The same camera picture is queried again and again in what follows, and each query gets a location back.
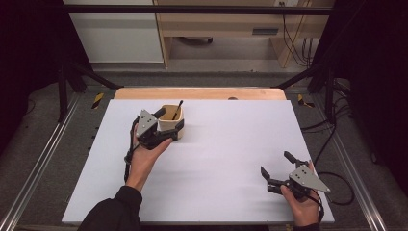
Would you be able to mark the black horizontal frame bar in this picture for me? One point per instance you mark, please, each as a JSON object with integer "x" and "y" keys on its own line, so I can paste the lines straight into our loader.
{"x": 192, "y": 9}

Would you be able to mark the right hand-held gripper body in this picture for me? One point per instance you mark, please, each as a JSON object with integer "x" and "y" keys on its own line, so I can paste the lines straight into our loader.
{"x": 306, "y": 179}

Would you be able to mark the white cabinet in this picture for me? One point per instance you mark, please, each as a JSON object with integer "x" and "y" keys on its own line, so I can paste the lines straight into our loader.
{"x": 118, "y": 35}

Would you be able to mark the beige wooden cup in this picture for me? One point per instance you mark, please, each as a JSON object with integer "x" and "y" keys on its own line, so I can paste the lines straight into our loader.
{"x": 174, "y": 126}

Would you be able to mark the person's left hand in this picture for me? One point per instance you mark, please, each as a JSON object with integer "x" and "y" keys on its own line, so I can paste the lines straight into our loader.
{"x": 144, "y": 163}

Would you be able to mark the aluminium rail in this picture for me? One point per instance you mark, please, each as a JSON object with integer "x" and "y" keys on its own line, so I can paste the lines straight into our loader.
{"x": 41, "y": 160}
{"x": 352, "y": 179}

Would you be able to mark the black curtain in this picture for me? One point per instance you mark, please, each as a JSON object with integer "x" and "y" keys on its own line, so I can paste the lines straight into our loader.
{"x": 375, "y": 64}
{"x": 29, "y": 48}

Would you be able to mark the yellow black tape strip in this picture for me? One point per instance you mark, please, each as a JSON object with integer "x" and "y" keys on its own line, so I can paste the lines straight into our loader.
{"x": 301, "y": 100}
{"x": 97, "y": 100}

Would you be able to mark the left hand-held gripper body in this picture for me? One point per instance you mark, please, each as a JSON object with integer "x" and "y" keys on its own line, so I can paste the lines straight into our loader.
{"x": 147, "y": 126}

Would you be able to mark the person's right hand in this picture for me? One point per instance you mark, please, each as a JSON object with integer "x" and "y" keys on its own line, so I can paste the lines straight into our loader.
{"x": 303, "y": 208}

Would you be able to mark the white table board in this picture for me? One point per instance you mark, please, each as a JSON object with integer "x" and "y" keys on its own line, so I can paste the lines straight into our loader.
{"x": 224, "y": 144}

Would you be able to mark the black metal stand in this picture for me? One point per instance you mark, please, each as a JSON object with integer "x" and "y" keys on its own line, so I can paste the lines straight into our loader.
{"x": 328, "y": 93}
{"x": 62, "y": 93}

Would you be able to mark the black makeup brush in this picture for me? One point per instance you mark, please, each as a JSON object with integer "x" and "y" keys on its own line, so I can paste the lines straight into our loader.
{"x": 177, "y": 110}

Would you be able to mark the light wooden desk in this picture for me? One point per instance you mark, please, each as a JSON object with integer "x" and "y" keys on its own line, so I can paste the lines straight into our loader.
{"x": 224, "y": 22}

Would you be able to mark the wooden table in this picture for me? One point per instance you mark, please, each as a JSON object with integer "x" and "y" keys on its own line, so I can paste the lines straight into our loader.
{"x": 192, "y": 93}

